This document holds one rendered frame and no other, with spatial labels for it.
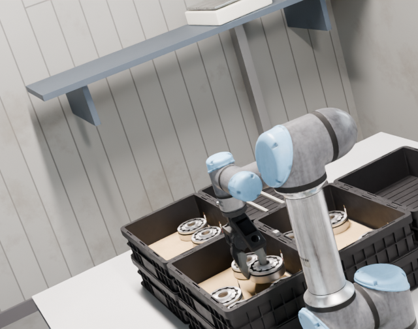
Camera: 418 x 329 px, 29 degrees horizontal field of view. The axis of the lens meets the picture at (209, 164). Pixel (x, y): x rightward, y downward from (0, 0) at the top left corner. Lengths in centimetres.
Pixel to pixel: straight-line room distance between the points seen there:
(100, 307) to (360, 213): 93
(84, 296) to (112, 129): 170
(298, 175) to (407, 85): 295
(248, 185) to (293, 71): 286
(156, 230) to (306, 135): 118
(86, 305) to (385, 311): 125
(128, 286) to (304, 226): 121
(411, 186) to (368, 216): 27
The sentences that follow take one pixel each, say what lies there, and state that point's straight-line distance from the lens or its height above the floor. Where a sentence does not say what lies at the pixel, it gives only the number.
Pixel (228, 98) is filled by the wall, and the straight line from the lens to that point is 464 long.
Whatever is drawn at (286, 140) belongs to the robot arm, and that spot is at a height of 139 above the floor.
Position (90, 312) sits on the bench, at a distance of 275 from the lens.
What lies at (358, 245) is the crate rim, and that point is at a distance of 216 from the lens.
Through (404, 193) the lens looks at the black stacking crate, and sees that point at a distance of 260.
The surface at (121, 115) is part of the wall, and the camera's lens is 441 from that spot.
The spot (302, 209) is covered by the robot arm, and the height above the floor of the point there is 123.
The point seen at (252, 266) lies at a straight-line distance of 226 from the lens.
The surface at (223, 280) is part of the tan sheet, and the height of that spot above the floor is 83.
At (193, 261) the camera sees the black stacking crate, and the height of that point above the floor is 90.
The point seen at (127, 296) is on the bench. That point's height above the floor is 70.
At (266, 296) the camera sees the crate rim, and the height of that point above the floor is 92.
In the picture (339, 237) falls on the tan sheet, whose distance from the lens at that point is 242.
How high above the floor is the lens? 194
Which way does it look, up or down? 20 degrees down
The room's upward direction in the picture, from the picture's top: 17 degrees counter-clockwise
